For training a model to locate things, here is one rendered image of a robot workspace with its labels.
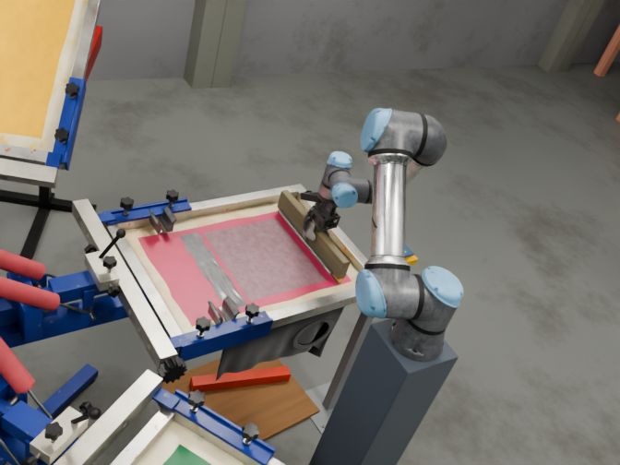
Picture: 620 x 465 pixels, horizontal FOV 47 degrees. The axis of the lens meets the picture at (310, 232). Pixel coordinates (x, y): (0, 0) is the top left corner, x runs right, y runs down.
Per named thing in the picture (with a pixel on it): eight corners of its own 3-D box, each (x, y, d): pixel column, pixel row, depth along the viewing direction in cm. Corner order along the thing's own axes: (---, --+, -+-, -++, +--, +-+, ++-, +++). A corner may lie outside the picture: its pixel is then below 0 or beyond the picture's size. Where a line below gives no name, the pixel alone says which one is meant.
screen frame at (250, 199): (298, 191, 275) (301, 184, 273) (387, 293, 242) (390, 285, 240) (101, 227, 231) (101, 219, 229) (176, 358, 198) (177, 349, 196)
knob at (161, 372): (176, 363, 194) (180, 345, 189) (185, 378, 190) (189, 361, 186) (150, 371, 190) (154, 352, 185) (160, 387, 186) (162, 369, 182)
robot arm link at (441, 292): (455, 333, 183) (475, 296, 175) (407, 330, 179) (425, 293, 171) (441, 300, 192) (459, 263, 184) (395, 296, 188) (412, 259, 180)
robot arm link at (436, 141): (464, 111, 187) (391, 183, 231) (426, 105, 184) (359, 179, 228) (468, 150, 183) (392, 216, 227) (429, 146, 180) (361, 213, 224)
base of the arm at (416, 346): (452, 353, 191) (466, 329, 185) (409, 367, 183) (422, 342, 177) (420, 314, 200) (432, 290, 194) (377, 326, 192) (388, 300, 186)
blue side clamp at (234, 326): (260, 323, 218) (265, 308, 214) (268, 335, 215) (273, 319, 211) (171, 350, 201) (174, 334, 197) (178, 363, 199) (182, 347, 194)
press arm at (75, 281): (106, 278, 210) (108, 266, 207) (113, 292, 206) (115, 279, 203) (47, 291, 200) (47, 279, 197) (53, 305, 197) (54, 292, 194)
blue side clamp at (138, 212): (184, 212, 250) (186, 196, 245) (189, 221, 247) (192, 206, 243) (101, 228, 233) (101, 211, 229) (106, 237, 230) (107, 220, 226)
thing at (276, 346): (312, 339, 267) (338, 271, 245) (324, 356, 262) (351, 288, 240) (202, 375, 241) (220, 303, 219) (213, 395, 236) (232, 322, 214)
